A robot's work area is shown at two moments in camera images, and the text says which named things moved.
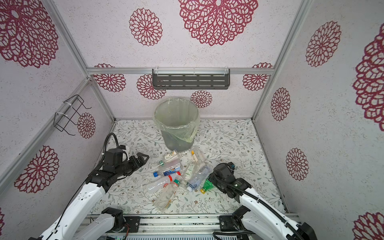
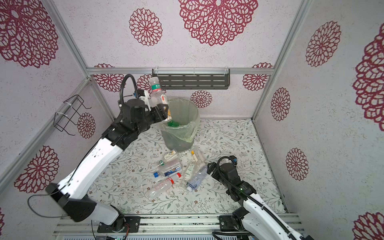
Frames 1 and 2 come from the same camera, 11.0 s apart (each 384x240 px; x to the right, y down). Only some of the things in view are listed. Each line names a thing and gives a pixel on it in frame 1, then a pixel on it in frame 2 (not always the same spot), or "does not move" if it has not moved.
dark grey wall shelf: [191, 78] does not move
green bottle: [208, 185] -> [172, 123]
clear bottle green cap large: [164, 199] -> [157, 97]
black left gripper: [137, 164] -> [162, 114]
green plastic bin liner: [178, 116] does not move
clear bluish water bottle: [198, 177] does not move
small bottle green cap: [169, 157] does not move
